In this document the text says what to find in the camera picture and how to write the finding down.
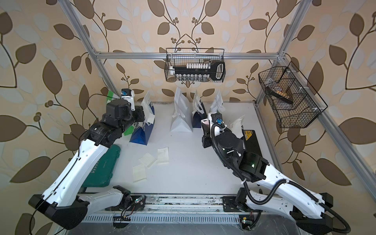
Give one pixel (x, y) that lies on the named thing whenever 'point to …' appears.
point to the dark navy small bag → (198, 117)
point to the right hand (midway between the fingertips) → (205, 123)
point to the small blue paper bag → (142, 130)
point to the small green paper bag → (217, 105)
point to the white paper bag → (182, 118)
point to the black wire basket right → (294, 102)
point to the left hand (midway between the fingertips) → (138, 104)
